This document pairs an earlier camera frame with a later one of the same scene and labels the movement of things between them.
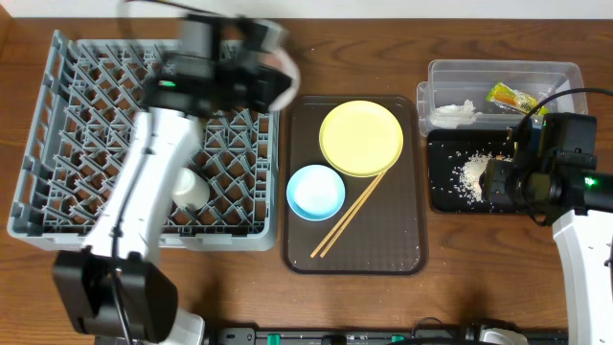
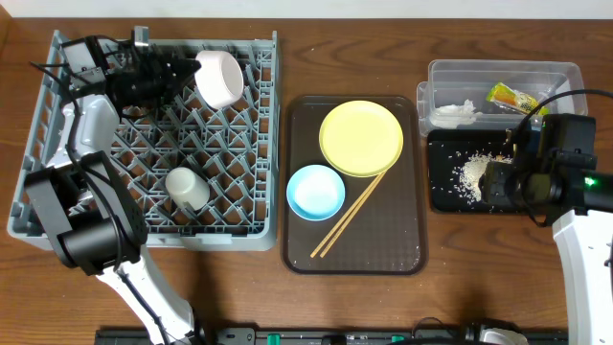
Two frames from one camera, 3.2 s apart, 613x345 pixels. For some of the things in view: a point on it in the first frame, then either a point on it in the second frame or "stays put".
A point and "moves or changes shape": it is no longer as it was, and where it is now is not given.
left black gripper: x=261 y=82 to x=160 y=74
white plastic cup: x=190 y=189 stays put
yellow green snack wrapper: x=514 y=100 stays put
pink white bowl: x=278 y=60 moves or changes shape
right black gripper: x=501 y=187 stays put
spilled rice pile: x=467 y=174 stays put
